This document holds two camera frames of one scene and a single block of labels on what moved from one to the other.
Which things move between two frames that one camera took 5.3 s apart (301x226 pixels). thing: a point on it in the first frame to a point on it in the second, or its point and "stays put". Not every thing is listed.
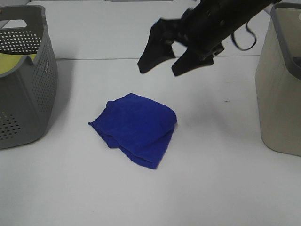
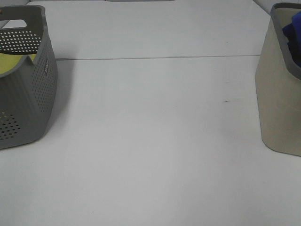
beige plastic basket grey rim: (278, 80) stays put
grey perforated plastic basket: (28, 93) stays put
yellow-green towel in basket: (8, 62) stays put
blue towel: (140, 127) to (293, 31)
